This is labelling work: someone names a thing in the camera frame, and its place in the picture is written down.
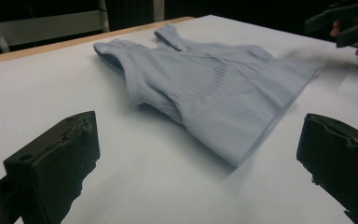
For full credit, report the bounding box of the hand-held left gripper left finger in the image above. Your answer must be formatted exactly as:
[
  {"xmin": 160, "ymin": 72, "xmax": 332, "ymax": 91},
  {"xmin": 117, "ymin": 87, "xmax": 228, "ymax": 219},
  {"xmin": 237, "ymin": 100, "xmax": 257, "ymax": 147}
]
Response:
[{"xmin": 3, "ymin": 110, "xmax": 102, "ymax": 224}]

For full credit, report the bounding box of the light blue knit tank top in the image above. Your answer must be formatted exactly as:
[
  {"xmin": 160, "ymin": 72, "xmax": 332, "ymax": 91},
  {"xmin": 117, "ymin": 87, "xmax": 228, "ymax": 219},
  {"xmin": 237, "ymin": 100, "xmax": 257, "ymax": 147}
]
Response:
[{"xmin": 92, "ymin": 23, "xmax": 321, "ymax": 168}]

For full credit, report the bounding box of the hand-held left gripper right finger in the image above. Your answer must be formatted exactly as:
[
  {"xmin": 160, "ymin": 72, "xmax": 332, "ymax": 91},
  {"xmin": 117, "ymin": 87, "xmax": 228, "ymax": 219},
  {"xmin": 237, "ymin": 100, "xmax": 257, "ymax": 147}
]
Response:
[{"xmin": 296, "ymin": 113, "xmax": 358, "ymax": 224}]

